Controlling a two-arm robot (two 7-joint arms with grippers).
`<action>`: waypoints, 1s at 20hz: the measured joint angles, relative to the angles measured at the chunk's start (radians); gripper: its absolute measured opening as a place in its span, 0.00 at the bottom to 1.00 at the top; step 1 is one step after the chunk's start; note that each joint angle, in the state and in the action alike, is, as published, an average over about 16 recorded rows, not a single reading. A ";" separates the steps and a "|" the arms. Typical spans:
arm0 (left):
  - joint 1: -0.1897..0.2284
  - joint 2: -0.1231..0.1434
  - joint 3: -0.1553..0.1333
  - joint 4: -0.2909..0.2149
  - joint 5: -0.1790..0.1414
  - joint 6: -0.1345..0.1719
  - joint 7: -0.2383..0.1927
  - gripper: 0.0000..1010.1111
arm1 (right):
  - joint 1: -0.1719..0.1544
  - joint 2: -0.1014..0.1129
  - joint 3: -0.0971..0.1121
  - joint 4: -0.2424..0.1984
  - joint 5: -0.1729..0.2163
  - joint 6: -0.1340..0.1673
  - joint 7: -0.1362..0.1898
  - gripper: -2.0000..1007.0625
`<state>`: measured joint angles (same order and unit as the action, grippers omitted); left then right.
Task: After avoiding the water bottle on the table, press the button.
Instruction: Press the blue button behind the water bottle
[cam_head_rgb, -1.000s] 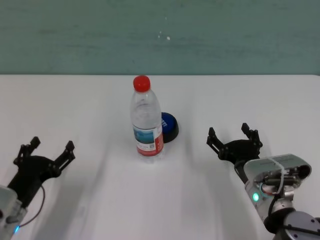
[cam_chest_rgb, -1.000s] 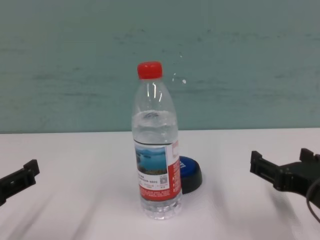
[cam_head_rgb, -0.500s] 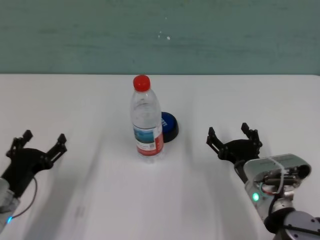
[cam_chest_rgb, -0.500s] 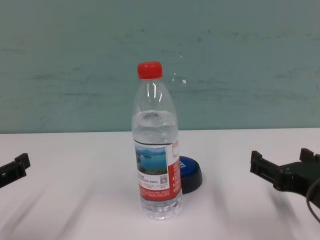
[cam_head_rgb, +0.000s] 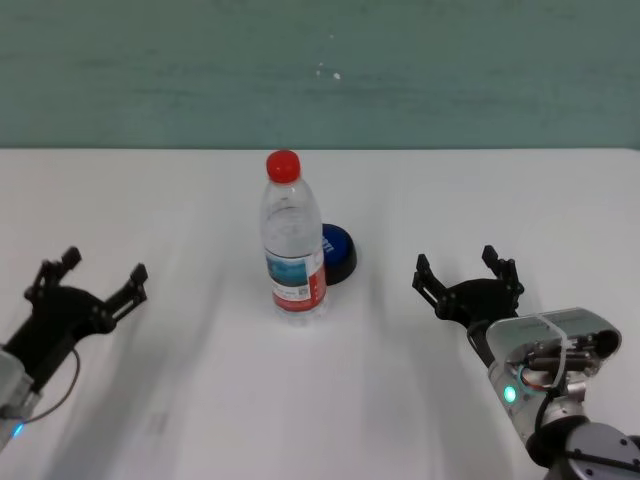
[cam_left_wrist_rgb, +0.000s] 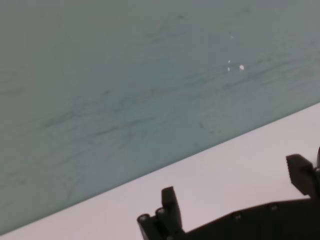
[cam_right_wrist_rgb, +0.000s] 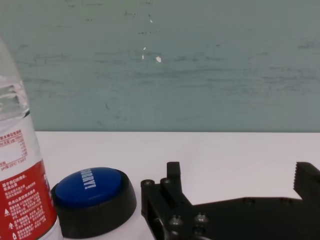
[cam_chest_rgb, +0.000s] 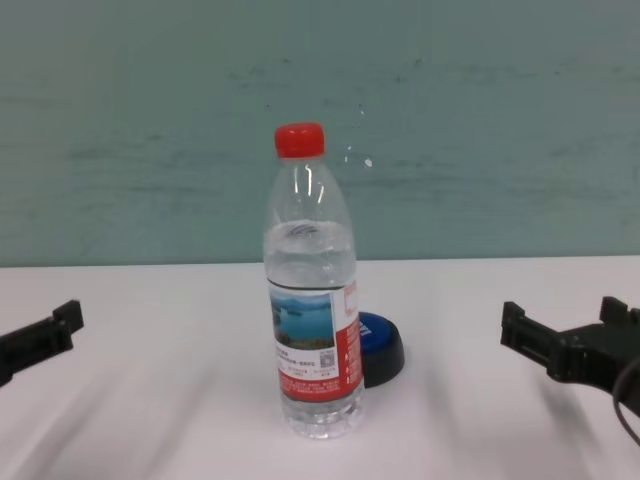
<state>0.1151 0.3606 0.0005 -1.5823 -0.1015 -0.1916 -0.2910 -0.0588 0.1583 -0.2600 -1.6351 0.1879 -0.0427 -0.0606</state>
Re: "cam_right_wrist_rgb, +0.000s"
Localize clear red-capped water bottle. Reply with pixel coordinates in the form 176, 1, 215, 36
0, 37, 63, 240

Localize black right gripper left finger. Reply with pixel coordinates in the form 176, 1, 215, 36
159, 161, 193, 208

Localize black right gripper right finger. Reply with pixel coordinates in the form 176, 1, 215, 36
292, 161, 320, 201

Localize blue push button black base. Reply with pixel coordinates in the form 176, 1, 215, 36
51, 166, 138, 239

